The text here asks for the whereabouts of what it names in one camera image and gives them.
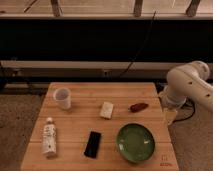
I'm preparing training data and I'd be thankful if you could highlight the black hanging cable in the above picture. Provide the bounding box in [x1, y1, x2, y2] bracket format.
[118, 10, 158, 78]

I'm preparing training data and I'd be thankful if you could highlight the translucent plastic cup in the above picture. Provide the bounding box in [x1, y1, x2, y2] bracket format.
[53, 88, 71, 110]

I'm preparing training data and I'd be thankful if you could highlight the white plastic bottle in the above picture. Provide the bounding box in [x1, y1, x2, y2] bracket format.
[42, 117, 57, 158]

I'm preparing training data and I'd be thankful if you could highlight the black floor cable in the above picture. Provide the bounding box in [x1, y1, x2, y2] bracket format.
[173, 99, 197, 123]

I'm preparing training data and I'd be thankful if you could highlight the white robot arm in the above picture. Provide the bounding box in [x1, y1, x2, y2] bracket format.
[159, 61, 213, 125]

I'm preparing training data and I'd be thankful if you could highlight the red pepper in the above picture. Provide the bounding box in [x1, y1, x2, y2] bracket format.
[129, 103, 148, 113]

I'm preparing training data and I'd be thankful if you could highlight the green bowl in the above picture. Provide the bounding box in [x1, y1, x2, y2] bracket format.
[116, 123, 155, 163]

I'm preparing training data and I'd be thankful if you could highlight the white sponge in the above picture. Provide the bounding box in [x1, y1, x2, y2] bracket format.
[100, 102, 114, 119]

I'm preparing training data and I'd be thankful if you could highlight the black rectangular phone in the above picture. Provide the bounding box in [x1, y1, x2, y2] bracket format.
[84, 131, 101, 158]

